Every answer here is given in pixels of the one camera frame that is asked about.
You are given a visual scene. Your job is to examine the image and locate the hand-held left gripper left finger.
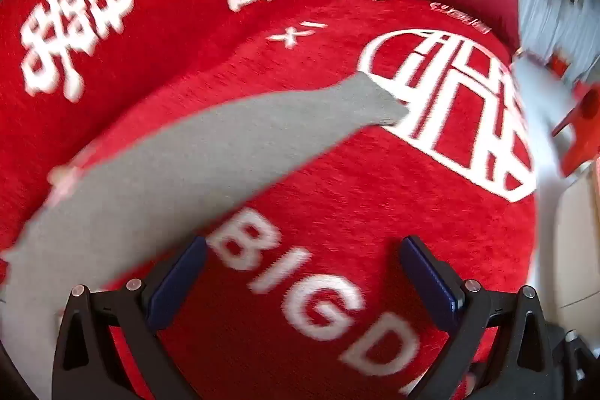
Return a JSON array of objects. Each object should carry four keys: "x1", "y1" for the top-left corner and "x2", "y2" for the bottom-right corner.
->
[{"x1": 51, "y1": 236, "x2": 209, "y2": 400}]

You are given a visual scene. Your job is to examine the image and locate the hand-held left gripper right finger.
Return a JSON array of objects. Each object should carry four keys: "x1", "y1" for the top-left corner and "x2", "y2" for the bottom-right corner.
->
[{"x1": 400, "y1": 235, "x2": 566, "y2": 400}]

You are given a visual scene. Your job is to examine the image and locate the grey knit sweater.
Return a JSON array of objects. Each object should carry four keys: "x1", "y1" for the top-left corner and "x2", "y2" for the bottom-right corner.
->
[{"x1": 0, "y1": 70, "x2": 410, "y2": 400}]

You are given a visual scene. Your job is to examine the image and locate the red printed sofa cover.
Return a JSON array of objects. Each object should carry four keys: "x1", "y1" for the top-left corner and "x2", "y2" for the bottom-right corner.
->
[{"x1": 0, "y1": 0, "x2": 540, "y2": 400}]

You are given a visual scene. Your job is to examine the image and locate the beige cushioned seat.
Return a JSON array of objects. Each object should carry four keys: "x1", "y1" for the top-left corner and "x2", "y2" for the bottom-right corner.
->
[{"x1": 547, "y1": 168, "x2": 600, "y2": 312}]

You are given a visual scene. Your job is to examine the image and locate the pale pink cloth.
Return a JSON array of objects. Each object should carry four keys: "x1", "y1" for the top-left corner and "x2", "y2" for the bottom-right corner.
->
[{"x1": 48, "y1": 156, "x2": 95, "y2": 206}]

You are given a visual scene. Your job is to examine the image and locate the red plastic stool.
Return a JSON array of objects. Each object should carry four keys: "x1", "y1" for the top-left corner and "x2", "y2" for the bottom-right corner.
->
[{"x1": 550, "y1": 80, "x2": 600, "y2": 177}]

